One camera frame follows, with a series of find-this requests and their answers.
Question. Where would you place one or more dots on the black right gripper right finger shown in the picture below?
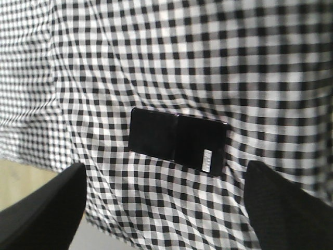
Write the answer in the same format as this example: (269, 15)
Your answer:
(282, 215)

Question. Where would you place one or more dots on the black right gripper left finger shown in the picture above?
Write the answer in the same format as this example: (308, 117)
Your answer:
(49, 217)

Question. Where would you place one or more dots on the black smartphone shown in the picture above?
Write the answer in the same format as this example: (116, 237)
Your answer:
(194, 143)

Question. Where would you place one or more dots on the black white checkered bedsheet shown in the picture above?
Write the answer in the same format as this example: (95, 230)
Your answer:
(72, 71)

